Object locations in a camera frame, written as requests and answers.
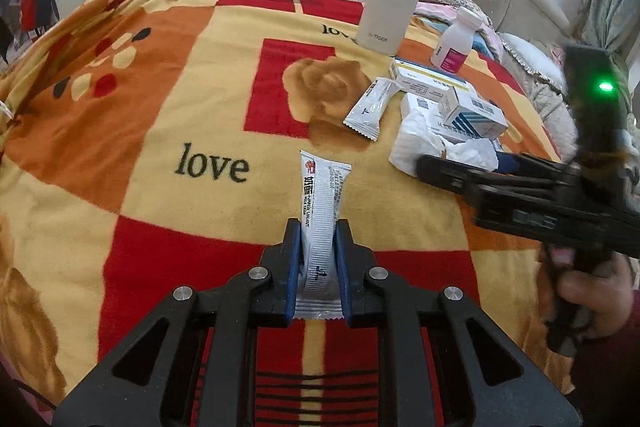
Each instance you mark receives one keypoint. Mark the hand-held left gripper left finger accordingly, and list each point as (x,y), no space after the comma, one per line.
(293,277)

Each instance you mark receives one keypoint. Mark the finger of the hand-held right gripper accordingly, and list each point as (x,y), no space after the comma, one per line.
(450,177)
(530,164)

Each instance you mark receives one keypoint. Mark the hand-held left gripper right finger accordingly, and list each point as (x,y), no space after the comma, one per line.
(345,277)

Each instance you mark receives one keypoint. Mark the white tissue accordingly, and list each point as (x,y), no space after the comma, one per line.
(425,142)

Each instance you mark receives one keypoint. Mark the white printed sachet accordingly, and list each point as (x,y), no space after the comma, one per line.
(369,109)
(322,207)

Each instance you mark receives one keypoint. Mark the yellow striped medicine box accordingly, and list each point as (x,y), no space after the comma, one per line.
(425,77)

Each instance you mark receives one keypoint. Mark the person's right forearm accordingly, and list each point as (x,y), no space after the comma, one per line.
(615,377)

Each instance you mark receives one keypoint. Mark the person's right hand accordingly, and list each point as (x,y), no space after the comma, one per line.
(605,297)

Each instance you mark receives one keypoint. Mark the blue striped medicine box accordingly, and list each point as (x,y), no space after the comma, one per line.
(475,117)

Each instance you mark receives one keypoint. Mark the white barcode medicine box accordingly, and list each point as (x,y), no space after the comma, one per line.
(420,104)

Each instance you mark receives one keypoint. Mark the white pill bottle pink label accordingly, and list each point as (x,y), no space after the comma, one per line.
(455,44)

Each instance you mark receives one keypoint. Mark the orange red yellow printed blanket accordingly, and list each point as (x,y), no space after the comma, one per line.
(175,107)

